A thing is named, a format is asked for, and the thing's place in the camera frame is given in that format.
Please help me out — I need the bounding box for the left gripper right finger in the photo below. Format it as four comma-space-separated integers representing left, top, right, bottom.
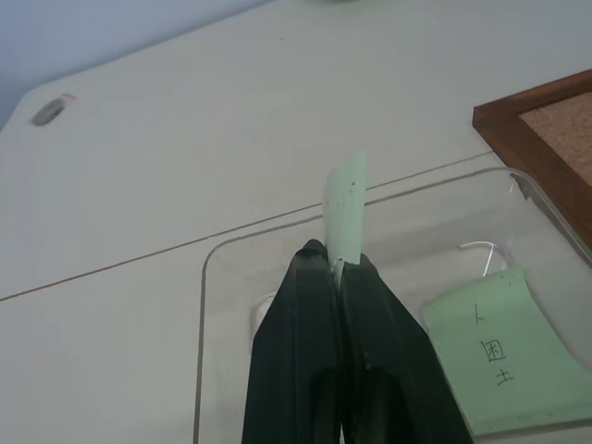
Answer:
337, 252, 475, 444

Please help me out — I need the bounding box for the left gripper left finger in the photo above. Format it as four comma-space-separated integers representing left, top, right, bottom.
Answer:
240, 238, 344, 444

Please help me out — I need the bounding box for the green paper note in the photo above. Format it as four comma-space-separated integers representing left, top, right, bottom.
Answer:
323, 150, 372, 279

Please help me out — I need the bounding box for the green note with handwriting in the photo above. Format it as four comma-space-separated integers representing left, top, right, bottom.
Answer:
420, 266, 592, 438

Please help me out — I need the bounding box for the wood framed cork board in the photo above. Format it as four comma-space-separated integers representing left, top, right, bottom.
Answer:
472, 68, 592, 261

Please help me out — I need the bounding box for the clear plastic tray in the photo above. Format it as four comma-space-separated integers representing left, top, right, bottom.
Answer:
193, 165, 592, 444

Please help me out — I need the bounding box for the small gray oval object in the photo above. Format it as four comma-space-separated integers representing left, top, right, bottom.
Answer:
31, 96, 67, 128

